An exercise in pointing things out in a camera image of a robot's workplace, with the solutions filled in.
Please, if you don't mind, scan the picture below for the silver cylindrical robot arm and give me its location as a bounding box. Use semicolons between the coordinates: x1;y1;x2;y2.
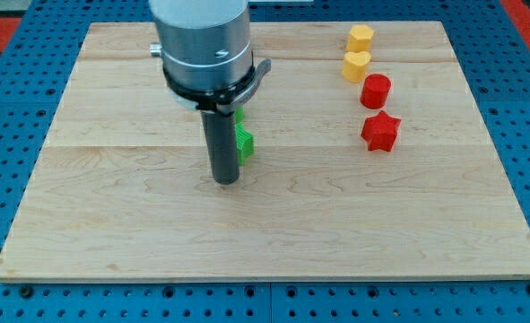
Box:
149;0;255;105

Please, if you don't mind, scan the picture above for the green star block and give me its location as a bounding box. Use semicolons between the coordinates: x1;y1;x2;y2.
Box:
235;123;254;166

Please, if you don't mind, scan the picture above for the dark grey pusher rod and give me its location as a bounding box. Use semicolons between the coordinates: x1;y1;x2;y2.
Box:
201;112;239;185

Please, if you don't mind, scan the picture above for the green block behind rod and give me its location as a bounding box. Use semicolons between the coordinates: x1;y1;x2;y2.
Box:
234;107;244;124

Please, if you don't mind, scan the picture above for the light wooden board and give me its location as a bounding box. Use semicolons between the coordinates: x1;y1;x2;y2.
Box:
0;22;530;284

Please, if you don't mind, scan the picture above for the red star block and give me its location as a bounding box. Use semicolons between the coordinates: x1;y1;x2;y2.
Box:
361;110;402;152

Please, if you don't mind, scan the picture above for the red cylinder block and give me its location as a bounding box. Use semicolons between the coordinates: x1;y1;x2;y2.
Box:
360;74;392;109

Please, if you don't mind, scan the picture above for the yellow heart block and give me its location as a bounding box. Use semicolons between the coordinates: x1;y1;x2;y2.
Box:
341;51;371;83

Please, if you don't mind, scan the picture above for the yellow hexagon block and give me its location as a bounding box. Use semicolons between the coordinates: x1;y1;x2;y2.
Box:
345;24;375;53

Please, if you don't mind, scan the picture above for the black clamp ring with lever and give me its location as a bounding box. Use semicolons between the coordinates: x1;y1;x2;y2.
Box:
161;57;273;114

